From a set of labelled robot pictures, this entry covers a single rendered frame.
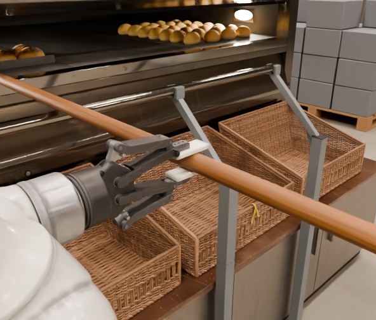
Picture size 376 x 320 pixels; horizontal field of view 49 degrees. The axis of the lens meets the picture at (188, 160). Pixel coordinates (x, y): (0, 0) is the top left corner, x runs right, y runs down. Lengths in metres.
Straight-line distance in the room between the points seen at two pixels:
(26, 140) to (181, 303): 0.70
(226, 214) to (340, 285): 1.29
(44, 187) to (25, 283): 0.20
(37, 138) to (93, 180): 0.90
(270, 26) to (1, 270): 2.14
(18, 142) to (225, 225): 0.69
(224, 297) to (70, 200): 0.93
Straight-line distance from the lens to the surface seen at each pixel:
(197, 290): 1.33
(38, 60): 1.58
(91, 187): 0.52
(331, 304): 2.25
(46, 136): 1.43
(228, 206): 1.16
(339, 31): 4.65
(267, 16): 2.35
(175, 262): 1.28
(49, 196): 0.49
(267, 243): 1.55
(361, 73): 4.58
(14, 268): 0.32
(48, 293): 0.32
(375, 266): 2.57
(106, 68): 1.50
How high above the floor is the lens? 1.46
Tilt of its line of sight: 24 degrees down
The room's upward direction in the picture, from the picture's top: straight up
